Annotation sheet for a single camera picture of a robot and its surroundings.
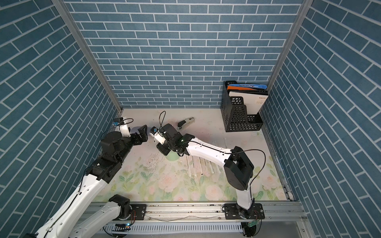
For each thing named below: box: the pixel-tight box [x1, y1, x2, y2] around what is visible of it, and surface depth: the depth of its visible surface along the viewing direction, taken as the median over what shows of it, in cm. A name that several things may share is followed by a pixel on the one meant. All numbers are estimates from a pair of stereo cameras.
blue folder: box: [227, 83, 268, 89], surface depth 96 cm
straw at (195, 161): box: [191, 156, 198, 177], surface depth 91 cm
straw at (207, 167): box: [203, 158, 211, 176], surface depth 91 cm
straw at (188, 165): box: [185, 154, 192, 178], surface depth 91 cm
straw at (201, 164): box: [197, 157, 204, 177], surface depth 91 cm
